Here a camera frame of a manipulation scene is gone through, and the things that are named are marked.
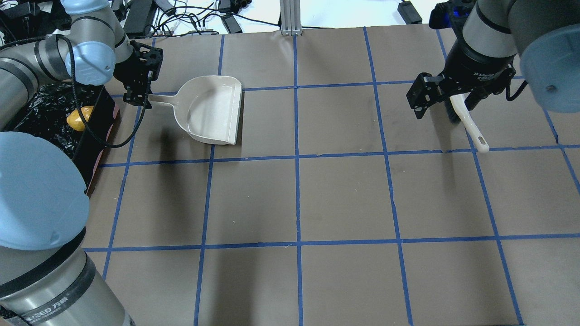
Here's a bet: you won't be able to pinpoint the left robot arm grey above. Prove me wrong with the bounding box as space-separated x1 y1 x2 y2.
1 0 163 326

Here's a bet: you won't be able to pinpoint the black power adapter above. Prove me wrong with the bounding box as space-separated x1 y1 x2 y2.
397 0 422 25

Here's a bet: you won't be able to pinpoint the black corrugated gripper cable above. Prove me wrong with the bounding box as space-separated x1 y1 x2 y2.
54 34 152 149

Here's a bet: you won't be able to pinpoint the beige plastic dustpan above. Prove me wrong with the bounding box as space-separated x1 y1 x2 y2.
148 76 242 146

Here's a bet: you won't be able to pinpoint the brown potato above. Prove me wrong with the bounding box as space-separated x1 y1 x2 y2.
66 105 95 132

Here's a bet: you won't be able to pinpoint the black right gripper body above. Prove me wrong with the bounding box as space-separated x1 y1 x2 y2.
440 43 516 99

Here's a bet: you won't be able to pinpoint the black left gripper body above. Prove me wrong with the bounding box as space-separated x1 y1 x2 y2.
113 41 164 84

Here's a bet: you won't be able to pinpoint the aluminium frame post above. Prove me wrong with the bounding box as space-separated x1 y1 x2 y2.
280 0 303 36

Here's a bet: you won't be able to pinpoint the bin with black trash bag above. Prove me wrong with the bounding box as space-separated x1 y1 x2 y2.
3 82 120 188

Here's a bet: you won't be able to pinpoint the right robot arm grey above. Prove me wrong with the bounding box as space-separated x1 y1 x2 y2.
406 0 580 119

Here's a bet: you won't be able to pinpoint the beige hand brush black bristles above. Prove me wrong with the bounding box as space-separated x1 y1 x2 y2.
444 94 490 153

